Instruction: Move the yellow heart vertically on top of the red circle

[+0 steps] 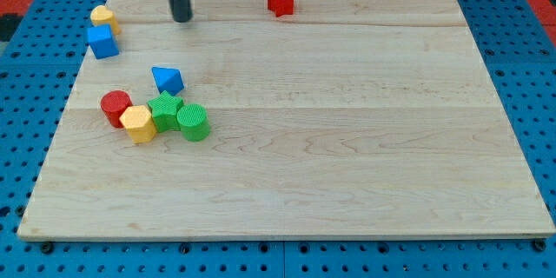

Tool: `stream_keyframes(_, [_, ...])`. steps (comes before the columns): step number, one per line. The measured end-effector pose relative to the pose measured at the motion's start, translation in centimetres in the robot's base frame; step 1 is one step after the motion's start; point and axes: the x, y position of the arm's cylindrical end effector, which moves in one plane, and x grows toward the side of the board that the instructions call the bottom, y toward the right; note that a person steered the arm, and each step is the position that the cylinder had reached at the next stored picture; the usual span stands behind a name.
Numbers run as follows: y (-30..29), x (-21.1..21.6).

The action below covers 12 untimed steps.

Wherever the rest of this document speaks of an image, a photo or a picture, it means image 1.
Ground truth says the yellow heart block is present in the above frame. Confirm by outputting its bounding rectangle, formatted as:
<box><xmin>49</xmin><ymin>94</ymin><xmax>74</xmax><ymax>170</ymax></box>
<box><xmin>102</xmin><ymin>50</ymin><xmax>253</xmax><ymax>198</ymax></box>
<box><xmin>89</xmin><ymin>5</ymin><xmax>121</xmax><ymax>35</ymax></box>

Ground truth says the blue cube block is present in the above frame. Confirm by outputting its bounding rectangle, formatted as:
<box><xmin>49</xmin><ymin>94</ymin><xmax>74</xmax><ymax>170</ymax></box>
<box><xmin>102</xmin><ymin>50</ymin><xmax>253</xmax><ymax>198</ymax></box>
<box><xmin>87</xmin><ymin>24</ymin><xmax>119</xmax><ymax>59</ymax></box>

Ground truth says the blue triangle block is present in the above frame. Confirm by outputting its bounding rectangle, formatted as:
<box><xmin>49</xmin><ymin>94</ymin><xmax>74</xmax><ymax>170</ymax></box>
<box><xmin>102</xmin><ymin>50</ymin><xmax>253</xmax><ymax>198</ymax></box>
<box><xmin>151</xmin><ymin>67</ymin><xmax>185</xmax><ymax>96</ymax></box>

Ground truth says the green star block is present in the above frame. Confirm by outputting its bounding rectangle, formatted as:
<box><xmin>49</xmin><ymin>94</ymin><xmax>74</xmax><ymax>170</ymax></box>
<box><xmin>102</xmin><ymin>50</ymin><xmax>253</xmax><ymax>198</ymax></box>
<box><xmin>147</xmin><ymin>91</ymin><xmax>183</xmax><ymax>133</ymax></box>

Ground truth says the red cylinder block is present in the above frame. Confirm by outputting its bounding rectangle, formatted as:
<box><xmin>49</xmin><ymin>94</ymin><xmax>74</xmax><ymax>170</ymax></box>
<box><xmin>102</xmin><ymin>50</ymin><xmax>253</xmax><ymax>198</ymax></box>
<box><xmin>100</xmin><ymin>90</ymin><xmax>132</xmax><ymax>128</ymax></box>

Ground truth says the yellow hexagon block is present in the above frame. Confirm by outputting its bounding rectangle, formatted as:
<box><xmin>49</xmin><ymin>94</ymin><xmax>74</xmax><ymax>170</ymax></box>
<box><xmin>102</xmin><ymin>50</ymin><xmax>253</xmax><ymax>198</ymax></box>
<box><xmin>119</xmin><ymin>105</ymin><xmax>157</xmax><ymax>144</ymax></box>

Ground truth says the green cylinder block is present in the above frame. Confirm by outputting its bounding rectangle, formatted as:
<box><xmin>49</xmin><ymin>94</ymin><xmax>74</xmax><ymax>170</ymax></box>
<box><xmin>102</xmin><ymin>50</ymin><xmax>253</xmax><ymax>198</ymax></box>
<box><xmin>176</xmin><ymin>103</ymin><xmax>210</xmax><ymax>142</ymax></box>

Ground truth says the wooden board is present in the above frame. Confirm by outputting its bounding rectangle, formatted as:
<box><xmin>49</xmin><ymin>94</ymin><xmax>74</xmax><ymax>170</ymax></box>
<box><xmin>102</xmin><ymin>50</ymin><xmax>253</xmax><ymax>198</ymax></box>
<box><xmin>17</xmin><ymin>0</ymin><xmax>555</xmax><ymax>242</ymax></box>

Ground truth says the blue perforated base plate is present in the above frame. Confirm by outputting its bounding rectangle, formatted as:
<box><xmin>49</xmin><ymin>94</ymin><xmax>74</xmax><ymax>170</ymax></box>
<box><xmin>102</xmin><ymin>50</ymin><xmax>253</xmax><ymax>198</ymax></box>
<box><xmin>1</xmin><ymin>0</ymin><xmax>555</xmax><ymax>277</ymax></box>

